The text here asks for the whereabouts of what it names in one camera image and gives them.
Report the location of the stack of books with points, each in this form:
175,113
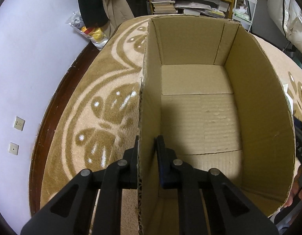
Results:
164,6

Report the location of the beige brown patterned rug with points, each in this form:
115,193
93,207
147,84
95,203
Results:
101,119

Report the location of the brown cardboard box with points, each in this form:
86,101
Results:
215,94

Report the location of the plastic bag with yellow items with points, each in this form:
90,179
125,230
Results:
95,34

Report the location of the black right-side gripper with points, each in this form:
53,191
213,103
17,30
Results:
297,185

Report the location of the beige hanging coat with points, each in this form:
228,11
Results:
117,11

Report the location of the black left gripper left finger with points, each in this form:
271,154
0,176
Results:
90,203

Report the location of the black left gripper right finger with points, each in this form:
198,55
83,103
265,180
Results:
208,202

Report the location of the lower wall socket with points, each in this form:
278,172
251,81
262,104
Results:
13,148

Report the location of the black hanging coat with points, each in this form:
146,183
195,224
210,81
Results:
93,13

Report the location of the wall socket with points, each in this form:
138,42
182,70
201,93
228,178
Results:
13,148
19,123

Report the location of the upper wall socket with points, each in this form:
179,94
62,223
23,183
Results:
19,123

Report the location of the white metal trolley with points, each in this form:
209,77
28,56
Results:
243,12

